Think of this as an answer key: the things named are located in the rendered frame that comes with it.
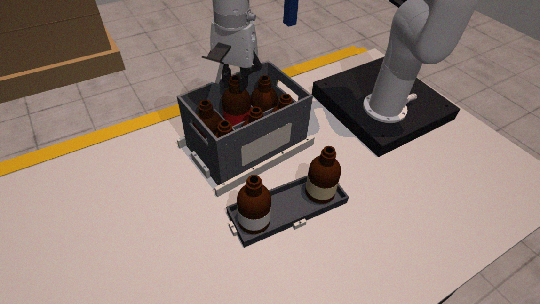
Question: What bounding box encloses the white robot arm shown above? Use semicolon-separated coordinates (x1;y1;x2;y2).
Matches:
197;0;479;123

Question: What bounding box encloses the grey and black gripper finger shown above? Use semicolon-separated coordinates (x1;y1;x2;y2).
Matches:
239;51;262;92
222;64;231;88

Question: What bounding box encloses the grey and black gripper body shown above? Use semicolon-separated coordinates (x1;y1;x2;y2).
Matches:
210;18;258;68

